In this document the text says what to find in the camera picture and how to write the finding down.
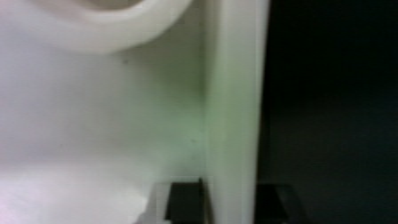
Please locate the white square tabletop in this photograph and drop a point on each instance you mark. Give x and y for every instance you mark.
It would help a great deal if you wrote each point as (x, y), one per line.
(129, 95)

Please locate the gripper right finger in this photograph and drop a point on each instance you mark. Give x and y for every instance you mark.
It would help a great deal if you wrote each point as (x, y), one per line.
(277, 208)

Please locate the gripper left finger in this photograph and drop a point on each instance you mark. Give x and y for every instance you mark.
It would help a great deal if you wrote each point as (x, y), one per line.
(183, 203)

